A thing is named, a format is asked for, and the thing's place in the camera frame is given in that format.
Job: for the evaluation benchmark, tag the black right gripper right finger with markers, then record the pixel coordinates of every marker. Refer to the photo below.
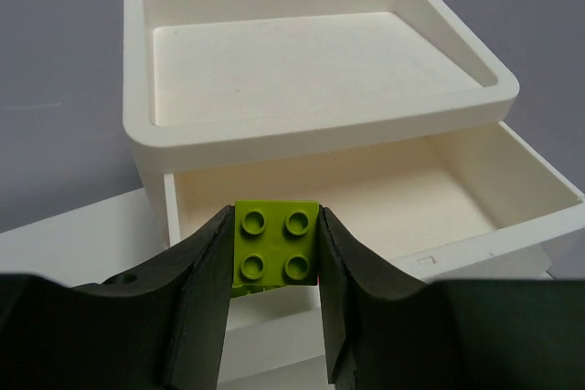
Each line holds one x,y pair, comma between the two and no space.
384,329

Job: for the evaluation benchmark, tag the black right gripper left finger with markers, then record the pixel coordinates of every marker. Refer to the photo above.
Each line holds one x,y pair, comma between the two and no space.
158,325

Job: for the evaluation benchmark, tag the lime square lego brick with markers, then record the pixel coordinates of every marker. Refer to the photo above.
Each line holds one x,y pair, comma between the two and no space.
274,245

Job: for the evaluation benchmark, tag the white drawer cabinet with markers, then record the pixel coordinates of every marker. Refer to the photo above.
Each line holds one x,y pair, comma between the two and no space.
389,112

